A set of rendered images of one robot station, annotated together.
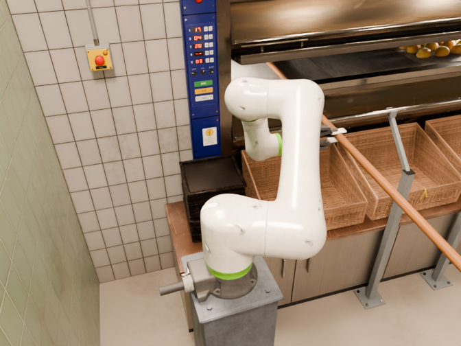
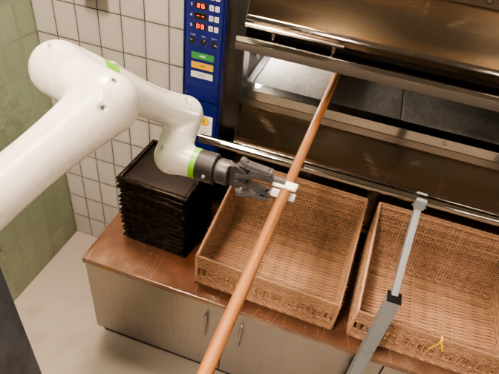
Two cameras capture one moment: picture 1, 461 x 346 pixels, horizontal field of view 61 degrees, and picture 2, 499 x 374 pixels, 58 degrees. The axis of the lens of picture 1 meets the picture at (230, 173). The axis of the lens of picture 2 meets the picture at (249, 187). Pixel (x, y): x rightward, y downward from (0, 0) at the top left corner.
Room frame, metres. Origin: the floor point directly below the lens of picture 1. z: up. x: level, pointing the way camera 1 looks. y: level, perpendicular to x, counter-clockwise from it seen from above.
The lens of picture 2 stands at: (0.51, -0.82, 2.00)
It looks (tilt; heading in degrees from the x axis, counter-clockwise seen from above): 40 degrees down; 28
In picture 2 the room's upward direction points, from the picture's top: 8 degrees clockwise
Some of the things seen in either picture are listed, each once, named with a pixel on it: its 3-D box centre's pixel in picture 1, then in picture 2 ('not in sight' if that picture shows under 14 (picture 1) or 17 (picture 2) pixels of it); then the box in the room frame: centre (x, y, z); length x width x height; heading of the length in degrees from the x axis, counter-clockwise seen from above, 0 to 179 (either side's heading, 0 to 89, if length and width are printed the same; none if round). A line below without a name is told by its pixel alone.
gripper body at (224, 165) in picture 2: not in sight; (232, 174); (1.38, -0.30, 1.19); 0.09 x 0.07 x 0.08; 104
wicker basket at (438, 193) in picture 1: (395, 167); (436, 286); (1.83, -0.96, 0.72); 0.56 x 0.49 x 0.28; 105
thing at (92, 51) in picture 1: (99, 57); not in sight; (1.65, 0.56, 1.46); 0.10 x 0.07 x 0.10; 105
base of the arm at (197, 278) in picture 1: (208, 274); not in sight; (0.66, 0.06, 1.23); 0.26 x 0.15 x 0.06; 108
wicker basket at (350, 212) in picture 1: (300, 185); (283, 238); (1.68, -0.38, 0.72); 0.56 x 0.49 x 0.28; 104
